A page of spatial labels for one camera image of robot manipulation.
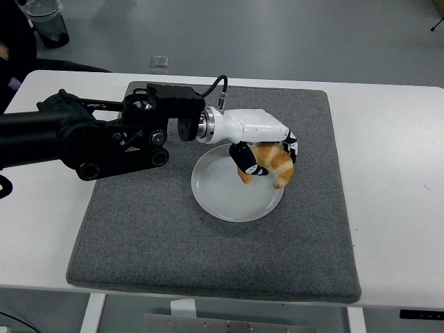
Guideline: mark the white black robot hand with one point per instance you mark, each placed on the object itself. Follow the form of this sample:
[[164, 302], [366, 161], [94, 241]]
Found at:
[[253, 125]]

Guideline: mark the golden croissant bread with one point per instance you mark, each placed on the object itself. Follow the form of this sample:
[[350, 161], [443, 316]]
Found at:
[[281, 166]]

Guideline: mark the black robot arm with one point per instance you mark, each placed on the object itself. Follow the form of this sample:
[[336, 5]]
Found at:
[[69, 138]]

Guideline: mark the round grey plate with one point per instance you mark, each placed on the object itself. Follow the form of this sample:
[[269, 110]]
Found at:
[[229, 201]]

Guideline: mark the grey felt mat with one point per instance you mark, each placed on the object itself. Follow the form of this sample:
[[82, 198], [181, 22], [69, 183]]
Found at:
[[208, 260]]

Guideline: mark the black tripod leg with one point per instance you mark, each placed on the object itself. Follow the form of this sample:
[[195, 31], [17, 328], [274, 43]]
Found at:
[[437, 26]]

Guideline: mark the white table leg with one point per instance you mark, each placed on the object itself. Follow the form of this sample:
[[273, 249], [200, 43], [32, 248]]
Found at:
[[92, 312], [355, 322]]

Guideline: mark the clear bin with black liner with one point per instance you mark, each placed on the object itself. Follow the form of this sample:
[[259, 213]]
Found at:
[[48, 21]]

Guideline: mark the black table control panel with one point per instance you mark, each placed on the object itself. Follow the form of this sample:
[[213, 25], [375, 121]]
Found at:
[[419, 314]]

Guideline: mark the white table bracket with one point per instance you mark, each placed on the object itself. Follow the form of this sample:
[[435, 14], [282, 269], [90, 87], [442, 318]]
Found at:
[[182, 308]]

